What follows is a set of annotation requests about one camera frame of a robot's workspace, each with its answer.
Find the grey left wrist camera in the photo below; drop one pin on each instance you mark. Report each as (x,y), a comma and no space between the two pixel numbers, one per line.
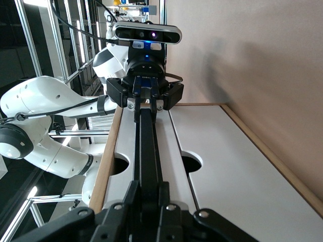
(147,34)

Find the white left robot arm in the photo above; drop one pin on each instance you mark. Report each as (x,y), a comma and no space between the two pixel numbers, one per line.
(38,93)

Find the wooden drawer cabinet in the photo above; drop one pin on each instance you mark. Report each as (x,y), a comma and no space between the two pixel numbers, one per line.
(265,148)

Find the aluminium frame post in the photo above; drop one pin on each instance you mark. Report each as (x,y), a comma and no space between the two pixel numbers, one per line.
(27,37)

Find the brown table cover sheet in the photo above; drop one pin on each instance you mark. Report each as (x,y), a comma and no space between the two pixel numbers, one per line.
(265,63)

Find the aluminium frame rail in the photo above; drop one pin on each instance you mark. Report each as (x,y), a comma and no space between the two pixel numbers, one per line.
(78,133)

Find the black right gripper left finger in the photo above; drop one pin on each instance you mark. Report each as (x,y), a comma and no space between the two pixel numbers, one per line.
(118,221)

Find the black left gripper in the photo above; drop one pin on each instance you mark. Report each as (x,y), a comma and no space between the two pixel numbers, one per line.
(146,66)

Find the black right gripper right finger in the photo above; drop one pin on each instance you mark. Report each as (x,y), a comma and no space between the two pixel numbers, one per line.
(174,221)

